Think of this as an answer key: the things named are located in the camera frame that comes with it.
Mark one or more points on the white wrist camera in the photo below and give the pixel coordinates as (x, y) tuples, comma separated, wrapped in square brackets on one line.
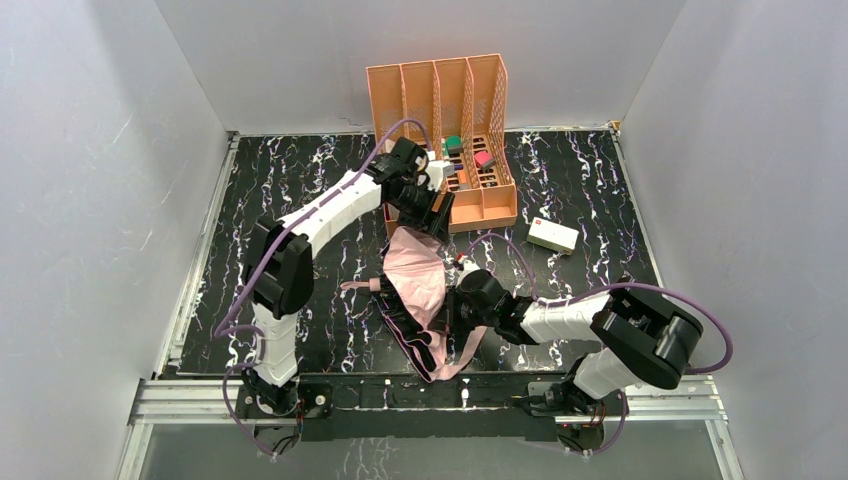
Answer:
[(437, 171), (464, 266)]

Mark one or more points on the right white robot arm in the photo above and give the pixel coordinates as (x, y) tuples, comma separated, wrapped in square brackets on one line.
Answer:
[(646, 338)]

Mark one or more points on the pink grey eraser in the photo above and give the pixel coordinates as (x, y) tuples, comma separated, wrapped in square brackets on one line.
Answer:
[(483, 160)]

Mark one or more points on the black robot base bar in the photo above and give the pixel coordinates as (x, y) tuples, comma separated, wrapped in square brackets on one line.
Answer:
[(472, 405)]

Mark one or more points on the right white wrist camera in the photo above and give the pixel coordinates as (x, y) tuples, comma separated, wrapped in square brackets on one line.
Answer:
[(464, 266)]

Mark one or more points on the white green small box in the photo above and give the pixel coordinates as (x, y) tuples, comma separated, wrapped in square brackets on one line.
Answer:
[(552, 236)]

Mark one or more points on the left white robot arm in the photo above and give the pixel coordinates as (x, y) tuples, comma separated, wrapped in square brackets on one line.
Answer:
[(279, 273)]

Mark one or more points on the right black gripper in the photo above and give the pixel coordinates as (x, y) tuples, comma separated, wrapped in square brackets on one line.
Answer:
[(453, 316)]

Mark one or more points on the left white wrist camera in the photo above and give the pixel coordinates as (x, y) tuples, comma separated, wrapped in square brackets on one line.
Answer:
[(437, 171)]

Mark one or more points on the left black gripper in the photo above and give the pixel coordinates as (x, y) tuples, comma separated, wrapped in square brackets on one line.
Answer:
[(433, 216)]

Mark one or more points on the black pink folding umbrella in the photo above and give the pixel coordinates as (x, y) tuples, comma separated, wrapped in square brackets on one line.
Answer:
[(414, 300)]

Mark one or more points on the green white eraser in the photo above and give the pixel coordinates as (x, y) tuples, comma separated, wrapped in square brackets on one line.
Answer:
[(452, 146)]

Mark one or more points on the orange plastic desk organizer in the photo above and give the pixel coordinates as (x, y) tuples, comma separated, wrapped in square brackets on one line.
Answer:
[(463, 96)]

